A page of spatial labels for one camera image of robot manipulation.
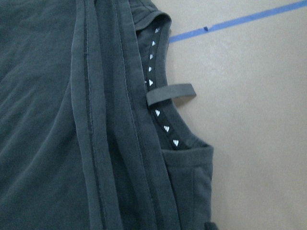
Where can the black printed t-shirt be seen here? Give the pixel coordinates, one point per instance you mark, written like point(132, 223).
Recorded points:
point(89, 136)

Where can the brown paper table cover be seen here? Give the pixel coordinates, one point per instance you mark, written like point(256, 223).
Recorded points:
point(247, 61)

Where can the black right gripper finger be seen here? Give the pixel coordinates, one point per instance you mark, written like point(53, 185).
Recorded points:
point(210, 226)

